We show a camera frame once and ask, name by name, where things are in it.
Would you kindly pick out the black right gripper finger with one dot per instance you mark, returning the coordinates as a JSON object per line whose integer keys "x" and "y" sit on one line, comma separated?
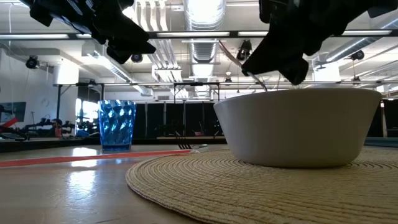
{"x": 295, "y": 71}
{"x": 270, "y": 56}

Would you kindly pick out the black hanging spotlight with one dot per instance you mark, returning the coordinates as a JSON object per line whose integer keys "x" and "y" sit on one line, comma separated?
{"x": 357, "y": 55}
{"x": 32, "y": 62}
{"x": 244, "y": 49}
{"x": 136, "y": 58}

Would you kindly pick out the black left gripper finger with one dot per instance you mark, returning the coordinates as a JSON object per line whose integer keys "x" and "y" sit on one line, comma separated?
{"x": 133, "y": 37}
{"x": 119, "y": 56}

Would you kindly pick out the black metal table frame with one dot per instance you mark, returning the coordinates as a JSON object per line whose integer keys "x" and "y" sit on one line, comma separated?
{"x": 62, "y": 144}

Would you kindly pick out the black partition panels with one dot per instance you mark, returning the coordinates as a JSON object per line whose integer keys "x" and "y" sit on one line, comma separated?
{"x": 155, "y": 119}

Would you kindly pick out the round woven beige placemat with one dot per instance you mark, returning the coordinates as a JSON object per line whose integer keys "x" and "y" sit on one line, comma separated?
{"x": 248, "y": 193}

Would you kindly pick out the red slanted bar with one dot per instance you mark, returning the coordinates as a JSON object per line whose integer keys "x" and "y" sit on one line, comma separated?
{"x": 11, "y": 123}

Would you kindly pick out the white bowl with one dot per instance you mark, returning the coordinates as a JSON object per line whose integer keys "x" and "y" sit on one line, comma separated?
{"x": 295, "y": 130}

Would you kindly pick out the silver ceiling duct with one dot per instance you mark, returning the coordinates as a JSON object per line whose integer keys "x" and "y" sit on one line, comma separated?
{"x": 203, "y": 49}

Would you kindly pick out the black overhead beam with lights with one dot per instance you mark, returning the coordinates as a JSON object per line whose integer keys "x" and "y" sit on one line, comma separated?
{"x": 192, "y": 34}

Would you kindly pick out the tall black metal scaffold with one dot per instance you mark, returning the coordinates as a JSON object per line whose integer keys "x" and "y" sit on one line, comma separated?
{"x": 58, "y": 102}

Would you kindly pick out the background robot equipment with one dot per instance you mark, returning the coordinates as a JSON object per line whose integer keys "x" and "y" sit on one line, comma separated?
{"x": 46, "y": 126}

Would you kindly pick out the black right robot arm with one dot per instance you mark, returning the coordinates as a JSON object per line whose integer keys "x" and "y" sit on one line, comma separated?
{"x": 385, "y": 6}

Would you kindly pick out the blue faceted plastic cup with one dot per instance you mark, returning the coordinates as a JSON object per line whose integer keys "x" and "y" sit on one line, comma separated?
{"x": 116, "y": 124}

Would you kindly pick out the dark wall picture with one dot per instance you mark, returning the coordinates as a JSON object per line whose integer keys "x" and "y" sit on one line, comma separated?
{"x": 12, "y": 112}

